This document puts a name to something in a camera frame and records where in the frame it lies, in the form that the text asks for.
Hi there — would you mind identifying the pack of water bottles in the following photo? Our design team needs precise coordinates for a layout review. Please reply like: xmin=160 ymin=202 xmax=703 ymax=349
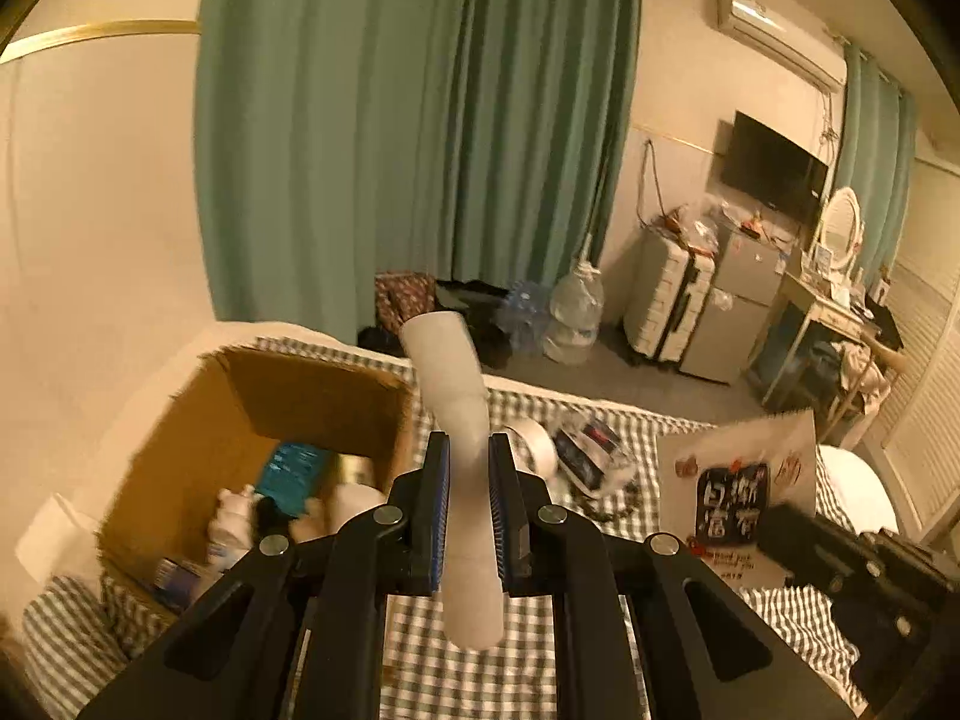
xmin=501 ymin=281 xmax=556 ymax=355

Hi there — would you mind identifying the brown cardboard box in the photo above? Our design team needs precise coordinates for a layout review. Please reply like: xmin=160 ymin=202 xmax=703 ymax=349
xmin=97 ymin=345 xmax=417 ymax=620

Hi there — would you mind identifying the white louvred wardrobe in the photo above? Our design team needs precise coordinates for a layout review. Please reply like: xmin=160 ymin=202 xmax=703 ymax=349
xmin=862 ymin=157 xmax=960 ymax=548

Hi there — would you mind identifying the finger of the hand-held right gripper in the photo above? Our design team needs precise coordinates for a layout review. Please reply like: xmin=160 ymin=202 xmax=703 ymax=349
xmin=757 ymin=504 xmax=882 ymax=587

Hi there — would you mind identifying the large clear water jug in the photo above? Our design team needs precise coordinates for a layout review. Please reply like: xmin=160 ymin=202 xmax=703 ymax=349
xmin=541 ymin=255 xmax=605 ymax=366

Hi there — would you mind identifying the white bottle blue label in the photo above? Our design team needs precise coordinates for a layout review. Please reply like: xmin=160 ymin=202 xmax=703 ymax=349
xmin=208 ymin=486 xmax=260 ymax=575

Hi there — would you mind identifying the oval white mirror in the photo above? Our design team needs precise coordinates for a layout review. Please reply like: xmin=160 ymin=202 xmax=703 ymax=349
xmin=814 ymin=186 xmax=863 ymax=275

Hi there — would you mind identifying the teal blue packet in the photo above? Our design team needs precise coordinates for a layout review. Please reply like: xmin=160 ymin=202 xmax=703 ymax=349
xmin=255 ymin=441 xmax=335 ymax=518

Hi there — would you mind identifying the beige draped cloth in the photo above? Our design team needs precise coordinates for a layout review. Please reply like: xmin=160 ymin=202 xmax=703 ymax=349
xmin=836 ymin=341 xmax=905 ymax=417

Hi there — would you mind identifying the wide green curtain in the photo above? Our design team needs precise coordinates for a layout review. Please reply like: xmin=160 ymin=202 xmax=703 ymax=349
xmin=193 ymin=0 xmax=646 ymax=331

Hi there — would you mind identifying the white pillow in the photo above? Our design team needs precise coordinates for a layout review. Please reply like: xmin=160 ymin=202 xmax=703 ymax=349
xmin=816 ymin=444 xmax=899 ymax=533

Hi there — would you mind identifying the dark blue snack packet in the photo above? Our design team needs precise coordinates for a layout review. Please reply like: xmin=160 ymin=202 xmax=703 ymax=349
xmin=553 ymin=416 xmax=642 ymax=500

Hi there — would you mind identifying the white printed card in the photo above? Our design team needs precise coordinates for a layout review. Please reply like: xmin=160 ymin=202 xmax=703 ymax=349
xmin=656 ymin=410 xmax=818 ymax=593

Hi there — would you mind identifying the white air conditioner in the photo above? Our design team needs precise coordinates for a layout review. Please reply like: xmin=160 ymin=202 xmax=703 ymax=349
xmin=716 ymin=0 xmax=847 ymax=95

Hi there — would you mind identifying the bent white paper tube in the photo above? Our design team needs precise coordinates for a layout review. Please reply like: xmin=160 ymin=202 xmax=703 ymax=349
xmin=400 ymin=311 xmax=505 ymax=650

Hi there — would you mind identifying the black television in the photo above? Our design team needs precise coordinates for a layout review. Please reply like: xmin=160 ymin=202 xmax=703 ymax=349
xmin=720 ymin=111 xmax=830 ymax=217

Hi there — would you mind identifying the checked bed sheet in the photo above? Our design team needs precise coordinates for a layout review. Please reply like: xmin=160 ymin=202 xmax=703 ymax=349
xmin=22 ymin=334 xmax=871 ymax=720

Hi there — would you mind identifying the patterned fabric bag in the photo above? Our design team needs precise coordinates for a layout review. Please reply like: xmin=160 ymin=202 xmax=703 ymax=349
xmin=373 ymin=272 xmax=437 ymax=335

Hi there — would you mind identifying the narrow green curtain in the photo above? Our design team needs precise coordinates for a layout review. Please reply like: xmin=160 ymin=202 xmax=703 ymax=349
xmin=832 ymin=41 xmax=917 ymax=271

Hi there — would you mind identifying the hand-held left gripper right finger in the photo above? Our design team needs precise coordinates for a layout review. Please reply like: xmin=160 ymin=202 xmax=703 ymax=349
xmin=487 ymin=431 xmax=860 ymax=720

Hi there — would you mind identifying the silver mini fridge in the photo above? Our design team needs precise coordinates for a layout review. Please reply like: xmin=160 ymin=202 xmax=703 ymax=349
xmin=679 ymin=214 xmax=796 ymax=387

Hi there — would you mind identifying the white dressing desk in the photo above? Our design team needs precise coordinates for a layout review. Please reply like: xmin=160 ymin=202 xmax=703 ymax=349
xmin=761 ymin=270 xmax=905 ymax=428

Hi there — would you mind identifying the black bag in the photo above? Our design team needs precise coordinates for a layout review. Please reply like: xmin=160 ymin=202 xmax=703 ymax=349
xmin=435 ymin=281 xmax=512 ymax=362

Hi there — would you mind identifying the white suitcase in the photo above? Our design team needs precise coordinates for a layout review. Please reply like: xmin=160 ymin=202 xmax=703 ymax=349
xmin=622 ymin=229 xmax=713 ymax=368

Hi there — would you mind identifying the gold can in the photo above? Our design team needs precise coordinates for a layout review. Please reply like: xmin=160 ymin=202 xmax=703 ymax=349
xmin=330 ymin=454 xmax=377 ymax=497

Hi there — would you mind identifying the hanging wall cable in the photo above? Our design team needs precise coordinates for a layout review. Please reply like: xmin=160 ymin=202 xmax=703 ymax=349
xmin=636 ymin=136 xmax=674 ymax=232

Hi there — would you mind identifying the blue white small box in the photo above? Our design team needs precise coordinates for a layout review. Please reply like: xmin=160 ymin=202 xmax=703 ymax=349
xmin=154 ymin=556 xmax=222 ymax=610

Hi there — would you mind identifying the white tape roll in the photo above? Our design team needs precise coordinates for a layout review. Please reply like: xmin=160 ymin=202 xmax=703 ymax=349
xmin=501 ymin=418 xmax=560 ymax=492

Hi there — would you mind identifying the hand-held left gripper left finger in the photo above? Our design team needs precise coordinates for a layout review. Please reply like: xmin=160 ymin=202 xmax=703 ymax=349
xmin=75 ymin=429 xmax=452 ymax=720

